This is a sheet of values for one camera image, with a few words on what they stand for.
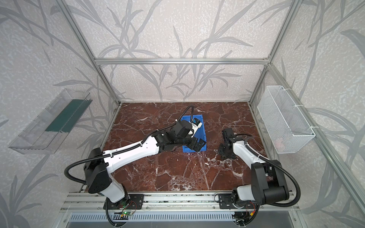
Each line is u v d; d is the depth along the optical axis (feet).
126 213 2.32
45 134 2.09
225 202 2.40
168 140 1.85
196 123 2.19
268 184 1.38
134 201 2.38
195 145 2.19
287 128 2.03
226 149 2.15
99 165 1.38
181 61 3.20
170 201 2.47
